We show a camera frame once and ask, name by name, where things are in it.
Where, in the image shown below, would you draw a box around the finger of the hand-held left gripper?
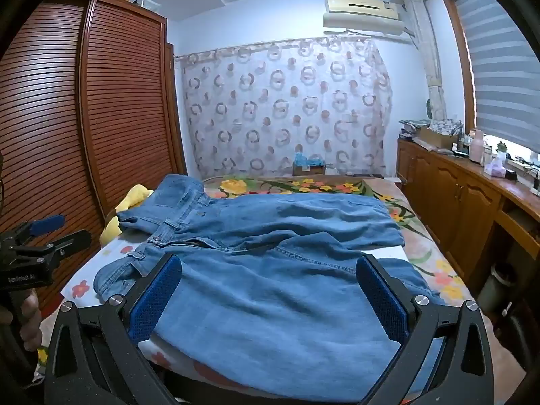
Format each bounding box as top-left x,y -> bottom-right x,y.
12,214 -> 65,242
15,229 -> 92,263

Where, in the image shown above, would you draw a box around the person's left hand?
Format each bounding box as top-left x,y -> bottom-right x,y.
19,293 -> 44,353

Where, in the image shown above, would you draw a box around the circle print curtain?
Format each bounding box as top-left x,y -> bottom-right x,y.
175,36 -> 394,180

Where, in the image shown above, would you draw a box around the wooden side cabinet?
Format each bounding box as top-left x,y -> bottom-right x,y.
396,136 -> 540,306

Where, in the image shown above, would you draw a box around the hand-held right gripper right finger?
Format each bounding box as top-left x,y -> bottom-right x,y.
355,254 -> 497,405

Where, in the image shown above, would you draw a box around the white strawberry print cloth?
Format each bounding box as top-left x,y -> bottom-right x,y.
61,236 -> 446,398

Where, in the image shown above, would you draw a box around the black chair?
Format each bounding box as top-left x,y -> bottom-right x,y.
502,304 -> 540,393

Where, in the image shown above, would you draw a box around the wall air conditioner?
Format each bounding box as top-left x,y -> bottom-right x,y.
322,0 -> 413,37

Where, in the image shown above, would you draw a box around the striped window blind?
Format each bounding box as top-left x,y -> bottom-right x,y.
448,0 -> 540,153

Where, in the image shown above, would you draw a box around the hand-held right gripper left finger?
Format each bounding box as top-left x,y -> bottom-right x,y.
44,254 -> 183,405

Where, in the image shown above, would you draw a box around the wooden louvered wardrobe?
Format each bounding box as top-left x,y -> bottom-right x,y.
0,0 -> 187,319

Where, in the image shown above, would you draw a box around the grey trash bin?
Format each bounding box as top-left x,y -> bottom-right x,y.
478,262 -> 514,314

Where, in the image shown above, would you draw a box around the yellow cloth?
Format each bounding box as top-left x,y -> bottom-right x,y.
100,184 -> 155,248

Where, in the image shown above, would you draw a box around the cardboard box with blue cloth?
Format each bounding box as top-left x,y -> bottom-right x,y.
292,145 -> 327,177

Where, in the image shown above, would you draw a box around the pink bottle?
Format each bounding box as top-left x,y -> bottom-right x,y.
468,129 -> 485,165

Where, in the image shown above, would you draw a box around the open cardboard box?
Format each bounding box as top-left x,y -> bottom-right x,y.
415,123 -> 461,149

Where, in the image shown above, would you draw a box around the floral blanket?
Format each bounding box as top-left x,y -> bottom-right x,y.
36,175 -> 467,372

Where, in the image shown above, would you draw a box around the blue denim pants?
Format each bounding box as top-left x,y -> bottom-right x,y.
93,174 -> 449,391

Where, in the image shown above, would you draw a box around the white wrapped pipe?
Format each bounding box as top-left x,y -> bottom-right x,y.
403,0 -> 449,121

